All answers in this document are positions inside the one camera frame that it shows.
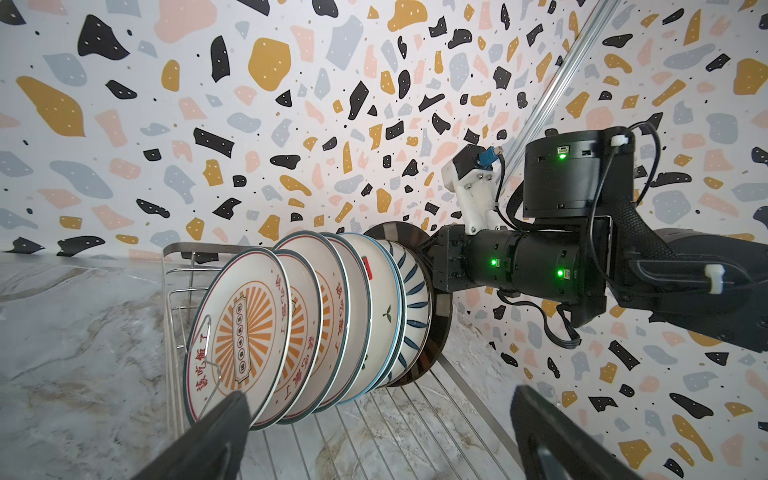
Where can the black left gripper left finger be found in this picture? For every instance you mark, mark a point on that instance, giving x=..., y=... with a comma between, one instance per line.
x=212, y=448

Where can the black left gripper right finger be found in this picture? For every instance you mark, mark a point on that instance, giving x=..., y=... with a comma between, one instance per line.
x=551, y=446

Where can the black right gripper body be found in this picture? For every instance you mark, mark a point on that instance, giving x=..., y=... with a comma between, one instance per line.
x=446, y=259

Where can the dark striped rim plate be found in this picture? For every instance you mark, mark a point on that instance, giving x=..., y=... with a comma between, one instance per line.
x=415, y=240

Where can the blue leaf pattern plate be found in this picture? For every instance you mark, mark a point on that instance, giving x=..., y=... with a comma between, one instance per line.
x=418, y=311

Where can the white watermelon pattern plate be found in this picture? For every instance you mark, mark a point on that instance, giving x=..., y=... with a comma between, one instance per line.
x=387, y=314

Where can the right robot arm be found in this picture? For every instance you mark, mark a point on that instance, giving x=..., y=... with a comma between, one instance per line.
x=571, y=233

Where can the orange sunburst plate front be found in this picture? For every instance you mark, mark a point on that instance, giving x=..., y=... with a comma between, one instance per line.
x=240, y=335

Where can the orange sunburst plate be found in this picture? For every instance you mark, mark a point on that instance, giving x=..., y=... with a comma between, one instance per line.
x=302, y=349
x=240, y=335
x=329, y=270

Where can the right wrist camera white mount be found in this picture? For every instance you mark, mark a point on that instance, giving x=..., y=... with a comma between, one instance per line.
x=471, y=177

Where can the steel wire dish rack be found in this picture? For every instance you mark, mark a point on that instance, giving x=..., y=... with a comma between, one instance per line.
x=444, y=425

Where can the aluminium corner post right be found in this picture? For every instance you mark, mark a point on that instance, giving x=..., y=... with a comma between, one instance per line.
x=544, y=108

